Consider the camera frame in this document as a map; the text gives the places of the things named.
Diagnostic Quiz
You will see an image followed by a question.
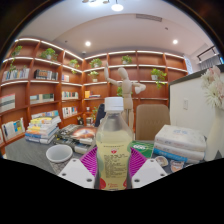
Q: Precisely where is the green and white box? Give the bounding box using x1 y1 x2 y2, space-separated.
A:
130 140 155 159

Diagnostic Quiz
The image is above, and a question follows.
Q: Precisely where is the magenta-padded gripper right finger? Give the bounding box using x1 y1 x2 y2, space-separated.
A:
127 146 168 190

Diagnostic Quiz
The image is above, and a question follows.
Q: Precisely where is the stack of dark magazines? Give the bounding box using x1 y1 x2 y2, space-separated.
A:
54 123 99 155

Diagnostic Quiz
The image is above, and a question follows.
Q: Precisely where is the white mug with triangle pattern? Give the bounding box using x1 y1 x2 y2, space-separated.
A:
45 144 74 174

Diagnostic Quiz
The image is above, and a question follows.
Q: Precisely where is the white jug vase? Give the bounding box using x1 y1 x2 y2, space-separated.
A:
203 106 224 162

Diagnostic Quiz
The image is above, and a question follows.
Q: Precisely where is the pink and white flower bouquet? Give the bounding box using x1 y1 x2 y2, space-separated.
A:
200 64 224 111

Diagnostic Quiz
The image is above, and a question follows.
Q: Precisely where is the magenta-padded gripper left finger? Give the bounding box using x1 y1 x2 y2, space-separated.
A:
57 146 99 190

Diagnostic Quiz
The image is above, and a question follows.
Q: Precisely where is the ceiling chandelier with round lamps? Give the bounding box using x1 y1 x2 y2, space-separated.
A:
81 0 125 13

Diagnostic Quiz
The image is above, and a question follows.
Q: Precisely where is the stack of colourful books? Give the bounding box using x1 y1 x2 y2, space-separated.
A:
24 115 63 145

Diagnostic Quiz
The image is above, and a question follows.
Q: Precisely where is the beige chair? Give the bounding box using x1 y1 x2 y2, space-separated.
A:
134 103 171 141

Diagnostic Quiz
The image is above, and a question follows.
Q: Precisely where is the blue-edged tissue pack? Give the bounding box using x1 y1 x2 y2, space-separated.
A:
152 148 201 164

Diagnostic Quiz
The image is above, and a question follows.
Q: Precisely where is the clear bottle with yellow drink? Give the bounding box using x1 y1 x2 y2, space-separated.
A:
95 96 134 191

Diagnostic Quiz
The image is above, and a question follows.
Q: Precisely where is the dark blue chair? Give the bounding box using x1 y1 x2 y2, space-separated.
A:
94 103 108 128

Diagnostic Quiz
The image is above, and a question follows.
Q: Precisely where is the wooden shelf unit with contents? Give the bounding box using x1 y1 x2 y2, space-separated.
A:
0 36 189 148

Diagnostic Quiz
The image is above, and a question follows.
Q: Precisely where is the ceiling air vent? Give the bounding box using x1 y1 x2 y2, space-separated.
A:
135 13 163 23

